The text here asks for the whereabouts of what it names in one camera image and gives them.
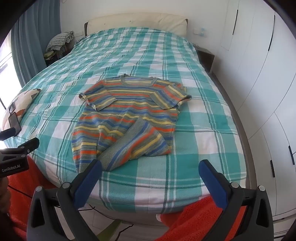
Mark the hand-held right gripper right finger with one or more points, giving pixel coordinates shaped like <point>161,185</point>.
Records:
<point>215,183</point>

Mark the dark wooden nightstand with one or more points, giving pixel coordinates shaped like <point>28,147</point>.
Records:
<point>205,59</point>

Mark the wall socket plate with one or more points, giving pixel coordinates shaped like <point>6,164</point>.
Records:
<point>200,31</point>

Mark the blue curtain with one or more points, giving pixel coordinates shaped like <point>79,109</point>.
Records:
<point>34,34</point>

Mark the cream padded headboard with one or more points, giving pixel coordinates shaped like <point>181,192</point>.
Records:
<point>138,22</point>

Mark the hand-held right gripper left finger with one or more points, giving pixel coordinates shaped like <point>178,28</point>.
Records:
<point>89,178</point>

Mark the white wardrobe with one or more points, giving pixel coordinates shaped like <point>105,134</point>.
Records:
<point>254,69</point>

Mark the bed with teal plaid cover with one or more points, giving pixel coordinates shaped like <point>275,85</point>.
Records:
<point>185,129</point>

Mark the black phone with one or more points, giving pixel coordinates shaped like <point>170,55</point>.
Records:
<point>14,121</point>

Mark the green plastic object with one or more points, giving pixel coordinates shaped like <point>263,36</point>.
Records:
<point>108,229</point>

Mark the pile of patterned clothes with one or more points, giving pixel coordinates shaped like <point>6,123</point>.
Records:
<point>59,40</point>

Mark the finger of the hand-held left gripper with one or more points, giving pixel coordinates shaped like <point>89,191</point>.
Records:
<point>9,134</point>
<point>29,145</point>

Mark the grey bed frame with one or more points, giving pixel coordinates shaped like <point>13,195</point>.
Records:
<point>245,148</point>

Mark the striped knit sweater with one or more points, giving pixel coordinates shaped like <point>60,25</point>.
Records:
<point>129,111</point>

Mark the dark nightstand with clothes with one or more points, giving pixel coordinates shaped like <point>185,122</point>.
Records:
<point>55,58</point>

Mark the patterned white pillow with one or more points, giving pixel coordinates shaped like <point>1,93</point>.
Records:
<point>25,99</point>

